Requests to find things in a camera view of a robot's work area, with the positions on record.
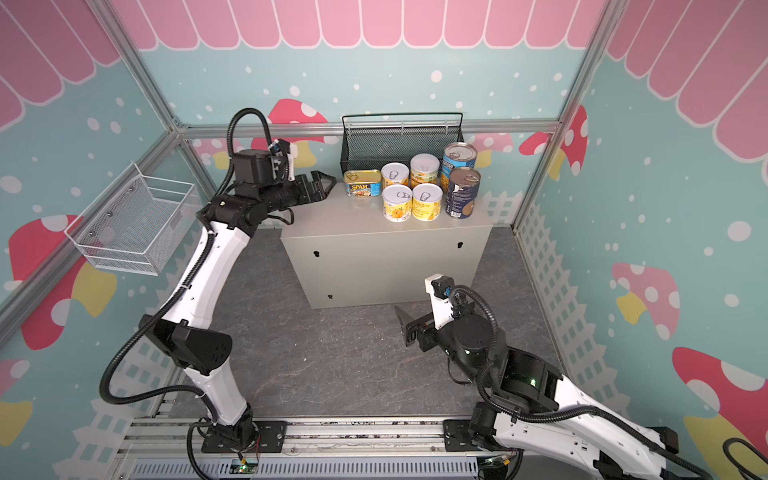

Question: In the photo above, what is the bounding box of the yellow can white lid front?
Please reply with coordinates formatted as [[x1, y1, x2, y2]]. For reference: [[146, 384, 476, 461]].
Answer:
[[412, 183, 443, 222]]

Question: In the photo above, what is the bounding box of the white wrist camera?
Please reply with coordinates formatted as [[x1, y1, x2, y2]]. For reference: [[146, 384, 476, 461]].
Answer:
[[270, 139, 298, 183], [424, 274, 455, 330]]

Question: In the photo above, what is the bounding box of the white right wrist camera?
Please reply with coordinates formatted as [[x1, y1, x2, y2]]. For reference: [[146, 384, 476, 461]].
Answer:
[[424, 274, 455, 330]]

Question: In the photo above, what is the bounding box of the white mesh wire basket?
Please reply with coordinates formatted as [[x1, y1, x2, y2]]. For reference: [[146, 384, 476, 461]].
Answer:
[[64, 164, 203, 276]]

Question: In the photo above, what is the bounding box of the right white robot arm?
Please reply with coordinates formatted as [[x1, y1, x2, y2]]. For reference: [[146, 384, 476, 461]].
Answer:
[[395, 275, 710, 479]]

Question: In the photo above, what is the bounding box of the black mesh wire basket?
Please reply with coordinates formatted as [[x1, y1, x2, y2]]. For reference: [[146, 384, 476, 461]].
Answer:
[[340, 112, 464, 172]]

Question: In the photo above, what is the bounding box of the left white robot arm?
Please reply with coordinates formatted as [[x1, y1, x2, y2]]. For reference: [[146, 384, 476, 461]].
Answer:
[[99, 107, 336, 451]]

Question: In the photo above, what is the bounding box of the grey metal cabinet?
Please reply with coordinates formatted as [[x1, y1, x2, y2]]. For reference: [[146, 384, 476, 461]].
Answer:
[[281, 185, 493, 309]]

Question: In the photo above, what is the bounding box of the gold rectangular sardine tin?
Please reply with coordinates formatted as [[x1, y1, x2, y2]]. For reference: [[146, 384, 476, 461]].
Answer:
[[343, 169, 383, 197]]

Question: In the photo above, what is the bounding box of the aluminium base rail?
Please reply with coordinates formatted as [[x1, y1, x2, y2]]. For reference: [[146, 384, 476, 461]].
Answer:
[[106, 416, 513, 479]]

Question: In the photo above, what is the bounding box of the dark navy label can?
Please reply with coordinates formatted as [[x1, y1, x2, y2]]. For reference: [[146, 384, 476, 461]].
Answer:
[[446, 167, 481, 219]]

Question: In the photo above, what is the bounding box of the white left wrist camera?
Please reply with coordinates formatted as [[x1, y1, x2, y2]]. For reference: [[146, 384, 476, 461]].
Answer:
[[270, 139, 298, 183]]

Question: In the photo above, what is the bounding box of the yellow can white lid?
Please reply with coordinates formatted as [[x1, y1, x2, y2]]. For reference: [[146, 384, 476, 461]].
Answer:
[[412, 183, 443, 222], [410, 153, 441, 188], [381, 184, 413, 223], [380, 162, 410, 188]]

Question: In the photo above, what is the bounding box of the blue Progresso soup can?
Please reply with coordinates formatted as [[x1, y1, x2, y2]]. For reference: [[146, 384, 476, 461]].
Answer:
[[441, 142, 478, 183]]

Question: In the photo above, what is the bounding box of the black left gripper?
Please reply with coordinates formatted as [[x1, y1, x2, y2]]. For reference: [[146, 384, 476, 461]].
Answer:
[[257, 170, 335, 213]]

